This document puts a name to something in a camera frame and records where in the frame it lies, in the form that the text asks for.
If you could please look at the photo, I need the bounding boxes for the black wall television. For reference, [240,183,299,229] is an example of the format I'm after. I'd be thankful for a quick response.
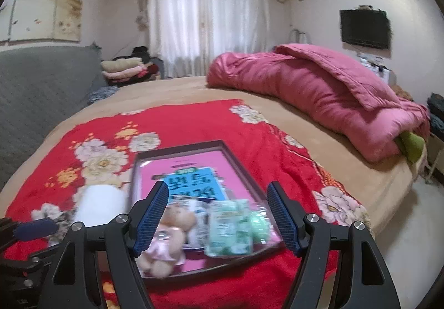
[339,9,391,50]

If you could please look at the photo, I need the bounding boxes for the blue patterned cloth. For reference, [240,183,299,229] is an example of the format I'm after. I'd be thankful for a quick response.
[88,85,118,103]

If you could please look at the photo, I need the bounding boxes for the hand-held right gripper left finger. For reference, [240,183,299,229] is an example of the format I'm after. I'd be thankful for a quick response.
[41,180,170,309]

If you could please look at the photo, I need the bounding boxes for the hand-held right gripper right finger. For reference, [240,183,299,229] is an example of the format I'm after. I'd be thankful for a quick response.
[266,181,403,309]

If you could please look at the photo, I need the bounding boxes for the green patterned packet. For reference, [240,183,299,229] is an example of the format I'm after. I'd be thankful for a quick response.
[205,200,254,257]

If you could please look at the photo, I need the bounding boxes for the grey quilted headboard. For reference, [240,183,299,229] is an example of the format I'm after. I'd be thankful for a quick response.
[0,45,108,188]

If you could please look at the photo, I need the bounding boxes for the pink quilt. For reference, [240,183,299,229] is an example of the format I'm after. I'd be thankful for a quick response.
[206,43,431,163]

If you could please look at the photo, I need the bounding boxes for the red floral blanket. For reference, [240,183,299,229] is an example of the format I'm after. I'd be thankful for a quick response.
[0,99,375,309]

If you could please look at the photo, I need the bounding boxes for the leopard print scrunchie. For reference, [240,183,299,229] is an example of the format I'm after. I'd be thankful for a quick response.
[55,210,79,231]

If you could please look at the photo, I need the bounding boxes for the cream plush toy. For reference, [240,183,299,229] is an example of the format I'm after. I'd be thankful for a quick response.
[139,203,198,278]

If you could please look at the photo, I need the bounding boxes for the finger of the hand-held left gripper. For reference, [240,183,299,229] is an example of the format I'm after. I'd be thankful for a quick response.
[13,218,59,241]

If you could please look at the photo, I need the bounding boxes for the green cloth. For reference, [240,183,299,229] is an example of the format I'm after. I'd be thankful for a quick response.
[397,130,427,164]

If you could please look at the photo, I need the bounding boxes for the cluttered white cabinet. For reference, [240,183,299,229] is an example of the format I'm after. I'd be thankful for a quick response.
[359,56,398,84]

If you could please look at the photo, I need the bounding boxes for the white curtain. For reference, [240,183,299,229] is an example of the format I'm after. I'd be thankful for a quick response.
[147,0,269,79]

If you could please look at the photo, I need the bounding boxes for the white towel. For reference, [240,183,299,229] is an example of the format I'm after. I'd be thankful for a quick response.
[74,184,127,226]

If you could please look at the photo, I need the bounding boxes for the shallow box with pink lining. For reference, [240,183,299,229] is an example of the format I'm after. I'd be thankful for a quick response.
[128,140,288,282]

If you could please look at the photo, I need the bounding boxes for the white metal rack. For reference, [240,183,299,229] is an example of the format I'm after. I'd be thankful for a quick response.
[288,29,313,44]

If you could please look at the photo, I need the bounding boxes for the stack of folded clothes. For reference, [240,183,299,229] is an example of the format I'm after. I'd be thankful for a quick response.
[100,47,163,84]

